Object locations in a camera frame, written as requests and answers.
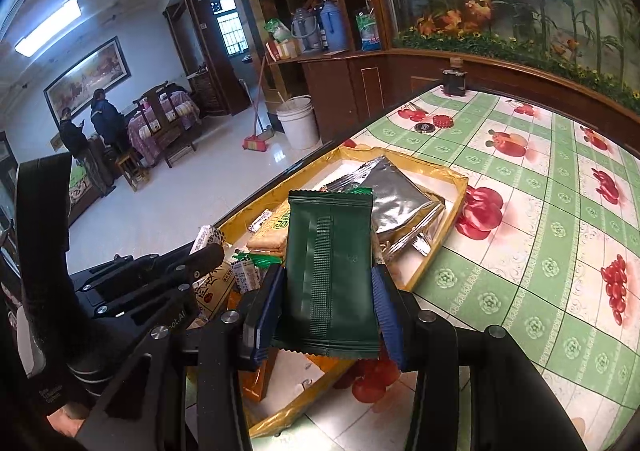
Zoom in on red broom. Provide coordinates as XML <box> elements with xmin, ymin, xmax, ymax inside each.
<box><xmin>242</xmin><ymin>58</ymin><xmax>268</xmax><ymax>153</ymax></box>

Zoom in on ceiling fluorescent light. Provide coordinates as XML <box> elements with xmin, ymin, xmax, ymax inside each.
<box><xmin>14</xmin><ymin>0</ymin><xmax>81</xmax><ymax>58</ymax></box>

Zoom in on blue thermos jug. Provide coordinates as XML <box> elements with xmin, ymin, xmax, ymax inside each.
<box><xmin>320</xmin><ymin>0</ymin><xmax>348</xmax><ymax>51</ymax></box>

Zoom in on small white patterned box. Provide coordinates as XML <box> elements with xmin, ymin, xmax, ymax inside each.
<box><xmin>231</xmin><ymin>259</ymin><xmax>260</xmax><ymax>294</ymax></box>

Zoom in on large silver foil snack bag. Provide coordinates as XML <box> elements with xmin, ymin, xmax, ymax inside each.
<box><xmin>324</xmin><ymin>156</ymin><xmax>446</xmax><ymax>261</ymax></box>

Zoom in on yellow cardboard tray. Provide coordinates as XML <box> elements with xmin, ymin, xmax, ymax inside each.
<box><xmin>216</xmin><ymin>146</ymin><xmax>469</xmax><ymax>438</ymax></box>

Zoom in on grey thermos jug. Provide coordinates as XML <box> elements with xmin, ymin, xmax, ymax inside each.
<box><xmin>292</xmin><ymin>8</ymin><xmax>322</xmax><ymax>53</ymax></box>

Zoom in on cracker pack green ends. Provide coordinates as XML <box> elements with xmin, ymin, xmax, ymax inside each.
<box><xmin>246</xmin><ymin>202</ymin><xmax>291</xmax><ymax>257</ymax></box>

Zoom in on green white bag on shelf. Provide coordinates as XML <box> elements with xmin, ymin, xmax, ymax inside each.
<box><xmin>264</xmin><ymin>18</ymin><xmax>293</xmax><ymax>44</ymax></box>

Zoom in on person in dark jacket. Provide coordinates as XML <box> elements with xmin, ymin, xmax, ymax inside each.
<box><xmin>90</xmin><ymin>88</ymin><xmax>130</xmax><ymax>155</ymax></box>

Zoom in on white plastic bucket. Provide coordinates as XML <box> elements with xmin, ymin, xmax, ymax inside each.
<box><xmin>277</xmin><ymin>94</ymin><xmax>320</xmax><ymax>150</ymax></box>

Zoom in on blue green bag on shelf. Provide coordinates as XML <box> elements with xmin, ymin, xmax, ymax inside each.
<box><xmin>356</xmin><ymin>10</ymin><xmax>381</xmax><ymax>51</ymax></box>

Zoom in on dark green snack pack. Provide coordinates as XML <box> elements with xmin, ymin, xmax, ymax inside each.
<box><xmin>273</xmin><ymin>190</ymin><xmax>380</xmax><ymax>360</ymax></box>

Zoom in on small dark jar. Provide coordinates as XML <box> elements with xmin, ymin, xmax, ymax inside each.
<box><xmin>442</xmin><ymin>56</ymin><xmax>466</xmax><ymax>96</ymax></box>

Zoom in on framed landscape painting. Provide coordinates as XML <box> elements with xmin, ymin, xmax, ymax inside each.
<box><xmin>43</xmin><ymin>36</ymin><xmax>131</xmax><ymax>125</ymax></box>

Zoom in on small dark bottle cap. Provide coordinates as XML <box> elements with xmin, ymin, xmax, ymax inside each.
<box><xmin>414</xmin><ymin>122</ymin><xmax>436</xmax><ymax>134</ymax></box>

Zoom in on wooden sofa with cushions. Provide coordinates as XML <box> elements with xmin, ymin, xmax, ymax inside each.
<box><xmin>127</xmin><ymin>81</ymin><xmax>201</xmax><ymax>168</ymax></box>

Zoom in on operator left hand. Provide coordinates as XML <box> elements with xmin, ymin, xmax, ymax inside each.
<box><xmin>47</xmin><ymin>408</ymin><xmax>85</xmax><ymax>438</ymax></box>

